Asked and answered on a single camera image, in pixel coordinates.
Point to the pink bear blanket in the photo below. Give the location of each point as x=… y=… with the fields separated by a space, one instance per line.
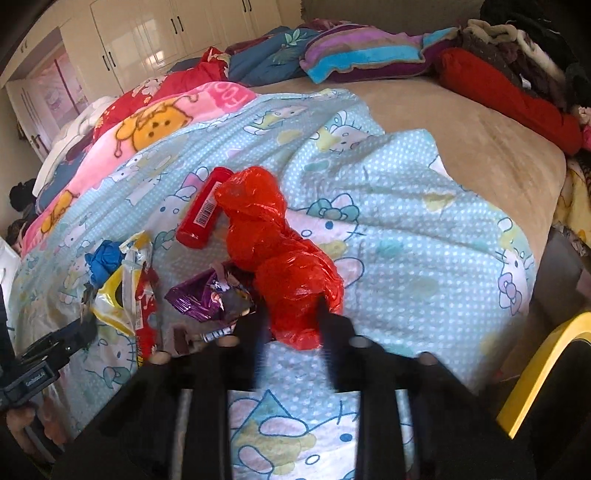
x=152 y=124

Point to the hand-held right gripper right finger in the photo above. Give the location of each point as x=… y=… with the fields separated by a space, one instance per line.
x=339 y=355

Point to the blue leaf-print quilt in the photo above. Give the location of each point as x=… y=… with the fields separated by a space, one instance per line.
x=268 y=53

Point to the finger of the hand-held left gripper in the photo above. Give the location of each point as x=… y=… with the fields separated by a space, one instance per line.
x=69 y=339

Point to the yellow plastic bin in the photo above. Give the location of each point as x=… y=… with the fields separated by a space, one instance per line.
x=549 y=364

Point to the dark cloth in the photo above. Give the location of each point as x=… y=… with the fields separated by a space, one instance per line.
x=23 y=203

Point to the yellow red snack packet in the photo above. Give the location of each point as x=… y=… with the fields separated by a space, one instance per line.
x=117 y=295

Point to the brown snack wrapper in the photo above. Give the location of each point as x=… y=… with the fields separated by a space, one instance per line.
x=184 y=341

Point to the red tube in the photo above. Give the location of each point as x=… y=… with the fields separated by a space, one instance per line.
x=203 y=212

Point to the red floral quilt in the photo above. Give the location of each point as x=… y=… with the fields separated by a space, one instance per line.
x=175 y=83

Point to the grey headboard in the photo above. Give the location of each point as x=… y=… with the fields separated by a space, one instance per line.
x=392 y=11

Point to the red plastic bag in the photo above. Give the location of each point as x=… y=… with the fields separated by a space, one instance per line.
x=277 y=258

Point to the pink cartoon wardrobe door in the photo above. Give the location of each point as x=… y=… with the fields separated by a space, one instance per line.
x=51 y=97

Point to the white cloth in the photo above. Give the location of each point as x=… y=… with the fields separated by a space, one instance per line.
x=74 y=134

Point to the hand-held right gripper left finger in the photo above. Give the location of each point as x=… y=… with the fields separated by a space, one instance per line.
x=251 y=350

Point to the purple striped pillow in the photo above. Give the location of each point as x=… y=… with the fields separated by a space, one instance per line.
x=364 y=50

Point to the light blue cat-print sheet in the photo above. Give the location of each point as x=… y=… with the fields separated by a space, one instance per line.
x=406 y=240

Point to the red cushion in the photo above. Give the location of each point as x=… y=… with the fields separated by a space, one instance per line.
x=508 y=101

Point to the yellow cartoon blanket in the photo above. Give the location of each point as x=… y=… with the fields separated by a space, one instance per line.
x=575 y=207

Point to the purple snack wrapper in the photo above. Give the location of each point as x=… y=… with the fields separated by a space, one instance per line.
x=203 y=293

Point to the cream wardrobe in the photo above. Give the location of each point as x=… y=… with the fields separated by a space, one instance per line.
x=161 y=32

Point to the beige bed sheet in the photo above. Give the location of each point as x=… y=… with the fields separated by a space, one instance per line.
x=475 y=147

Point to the pile of clothes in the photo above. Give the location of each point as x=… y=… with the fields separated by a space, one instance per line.
x=526 y=46

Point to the dark blue printed blanket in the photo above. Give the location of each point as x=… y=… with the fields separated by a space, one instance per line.
x=62 y=175

